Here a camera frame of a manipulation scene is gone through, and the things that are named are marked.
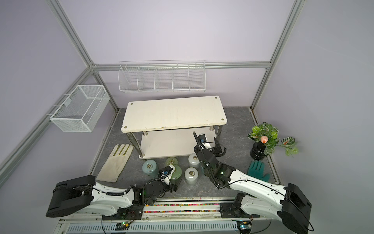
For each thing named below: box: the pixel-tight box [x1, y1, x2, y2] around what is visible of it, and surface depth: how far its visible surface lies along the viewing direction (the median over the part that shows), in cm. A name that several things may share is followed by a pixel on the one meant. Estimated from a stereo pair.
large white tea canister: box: [184, 166, 199, 185], surface depth 80 cm
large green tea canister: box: [165, 156, 179, 167], surface depth 85 cm
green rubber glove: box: [247, 159, 270, 183], surface depth 89 cm
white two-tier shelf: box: [120, 95, 228, 159], surface depth 75 cm
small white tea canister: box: [187, 152, 202, 169], surface depth 86 cm
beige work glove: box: [95, 143, 134, 183], surface depth 93 cm
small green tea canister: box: [170, 164, 183, 185], surface depth 74 cm
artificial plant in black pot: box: [247, 121, 300, 161], surface depth 75 cm
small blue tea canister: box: [142, 159, 159, 178], surface depth 82 cm
